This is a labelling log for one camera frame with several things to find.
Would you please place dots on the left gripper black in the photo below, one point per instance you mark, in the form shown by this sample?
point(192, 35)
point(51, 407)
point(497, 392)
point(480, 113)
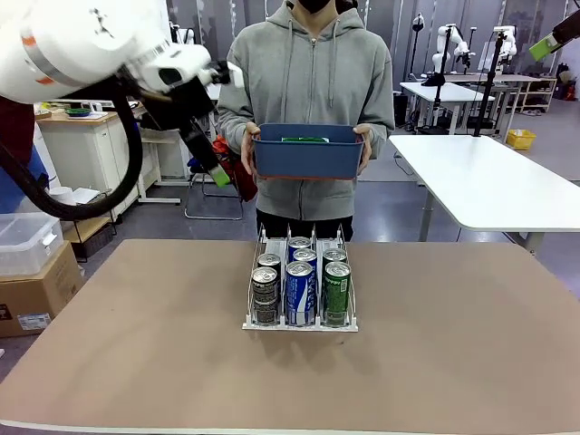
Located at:
point(186, 102)

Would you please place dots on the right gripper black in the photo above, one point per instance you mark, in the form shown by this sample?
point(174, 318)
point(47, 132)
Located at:
point(568, 29)

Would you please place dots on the blue plastic bin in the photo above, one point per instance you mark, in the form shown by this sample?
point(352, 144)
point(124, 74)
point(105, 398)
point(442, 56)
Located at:
point(308, 158)

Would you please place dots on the blue beverage can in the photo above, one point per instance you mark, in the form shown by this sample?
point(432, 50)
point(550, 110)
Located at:
point(300, 243)
point(305, 255)
point(299, 294)

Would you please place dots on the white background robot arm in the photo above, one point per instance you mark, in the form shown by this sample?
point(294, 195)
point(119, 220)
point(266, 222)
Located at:
point(188, 36)
point(509, 45)
point(441, 56)

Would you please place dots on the person's left forearm grey sleeve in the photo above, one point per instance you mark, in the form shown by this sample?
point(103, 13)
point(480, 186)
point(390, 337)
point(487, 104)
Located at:
point(380, 131)

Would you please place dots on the person's right hand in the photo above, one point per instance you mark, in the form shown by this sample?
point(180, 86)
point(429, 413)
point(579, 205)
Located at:
point(248, 149)

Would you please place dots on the person's left hand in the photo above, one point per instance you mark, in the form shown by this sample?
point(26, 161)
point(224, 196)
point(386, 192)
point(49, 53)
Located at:
point(367, 145)

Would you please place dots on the black office chair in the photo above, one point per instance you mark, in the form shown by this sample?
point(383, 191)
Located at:
point(195, 168)

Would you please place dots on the wooden shelf desk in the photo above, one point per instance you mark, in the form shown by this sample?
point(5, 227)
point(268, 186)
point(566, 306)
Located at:
point(534, 79)

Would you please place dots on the small white side table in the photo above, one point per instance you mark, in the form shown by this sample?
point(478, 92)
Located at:
point(156, 140)

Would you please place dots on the red jacket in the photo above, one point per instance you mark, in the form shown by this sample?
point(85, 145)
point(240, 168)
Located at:
point(242, 181)

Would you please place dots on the red floor container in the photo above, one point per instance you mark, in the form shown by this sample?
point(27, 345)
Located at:
point(570, 90)

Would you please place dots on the yellow basket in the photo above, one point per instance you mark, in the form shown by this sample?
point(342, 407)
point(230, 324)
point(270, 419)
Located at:
point(521, 140)

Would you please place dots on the white background table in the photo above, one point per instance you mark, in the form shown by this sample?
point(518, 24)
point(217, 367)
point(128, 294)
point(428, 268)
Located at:
point(453, 93)

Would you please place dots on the thin black stand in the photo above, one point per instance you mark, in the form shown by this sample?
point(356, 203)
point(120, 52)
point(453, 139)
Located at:
point(438, 99)

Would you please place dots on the white cabinet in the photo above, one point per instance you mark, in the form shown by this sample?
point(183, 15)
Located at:
point(81, 149)

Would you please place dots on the white paper stack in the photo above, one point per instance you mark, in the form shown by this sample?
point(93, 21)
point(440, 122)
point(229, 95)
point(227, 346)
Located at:
point(86, 195)

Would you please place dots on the black coffee can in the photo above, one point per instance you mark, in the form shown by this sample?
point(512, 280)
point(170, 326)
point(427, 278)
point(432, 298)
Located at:
point(269, 260)
point(264, 294)

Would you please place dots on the black lamp stand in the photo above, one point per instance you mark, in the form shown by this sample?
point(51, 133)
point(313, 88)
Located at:
point(418, 20)

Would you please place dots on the person in grey hoodie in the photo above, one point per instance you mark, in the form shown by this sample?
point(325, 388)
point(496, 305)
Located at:
point(312, 68)

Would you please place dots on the large white table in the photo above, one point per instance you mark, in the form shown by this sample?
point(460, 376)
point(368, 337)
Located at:
point(489, 181)

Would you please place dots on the person in red jacket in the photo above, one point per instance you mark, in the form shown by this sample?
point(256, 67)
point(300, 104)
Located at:
point(16, 122)

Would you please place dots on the clear plastic storage bin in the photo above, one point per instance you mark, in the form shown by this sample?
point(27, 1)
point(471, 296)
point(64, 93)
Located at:
point(22, 244)

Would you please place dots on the large cardboard box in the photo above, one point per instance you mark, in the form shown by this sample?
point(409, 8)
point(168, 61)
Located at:
point(41, 294)

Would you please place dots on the black camera stand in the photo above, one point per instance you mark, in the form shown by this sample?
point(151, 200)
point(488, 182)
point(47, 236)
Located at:
point(487, 104)

